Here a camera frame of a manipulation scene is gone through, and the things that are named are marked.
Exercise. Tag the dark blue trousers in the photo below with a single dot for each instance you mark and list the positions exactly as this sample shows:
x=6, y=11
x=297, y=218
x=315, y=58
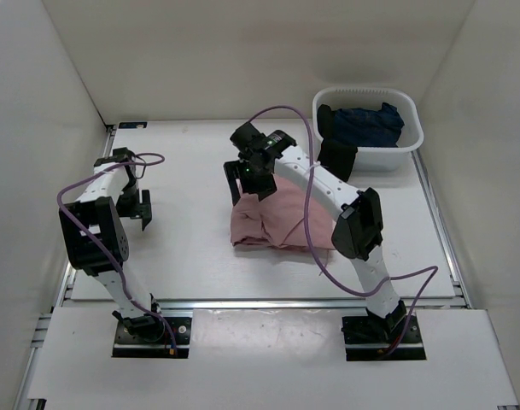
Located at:
x=369, y=128

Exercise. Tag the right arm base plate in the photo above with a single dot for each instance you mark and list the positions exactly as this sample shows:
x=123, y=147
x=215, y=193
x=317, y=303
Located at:
x=364, y=342

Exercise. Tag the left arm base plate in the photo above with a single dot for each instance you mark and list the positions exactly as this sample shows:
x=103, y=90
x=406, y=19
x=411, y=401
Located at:
x=147, y=337

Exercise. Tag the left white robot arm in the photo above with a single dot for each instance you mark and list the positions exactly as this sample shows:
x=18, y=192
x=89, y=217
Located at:
x=90, y=213

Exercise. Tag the white plastic basin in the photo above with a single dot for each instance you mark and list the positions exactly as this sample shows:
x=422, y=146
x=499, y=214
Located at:
x=375, y=159

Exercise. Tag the pink trousers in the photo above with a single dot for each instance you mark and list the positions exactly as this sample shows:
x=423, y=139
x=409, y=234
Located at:
x=276, y=222

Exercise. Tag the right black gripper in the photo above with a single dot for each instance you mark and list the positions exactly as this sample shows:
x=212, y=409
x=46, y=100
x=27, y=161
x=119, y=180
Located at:
x=234, y=172

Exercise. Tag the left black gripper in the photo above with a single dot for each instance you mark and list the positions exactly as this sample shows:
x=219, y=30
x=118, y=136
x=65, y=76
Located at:
x=139, y=211

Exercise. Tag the black trousers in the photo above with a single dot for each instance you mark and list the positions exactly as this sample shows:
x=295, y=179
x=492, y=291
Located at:
x=337, y=157

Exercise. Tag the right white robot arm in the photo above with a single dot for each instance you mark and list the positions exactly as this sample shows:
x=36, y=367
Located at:
x=357, y=215

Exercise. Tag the blue label sticker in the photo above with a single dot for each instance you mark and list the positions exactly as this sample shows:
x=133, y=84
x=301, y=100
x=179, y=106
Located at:
x=133, y=125

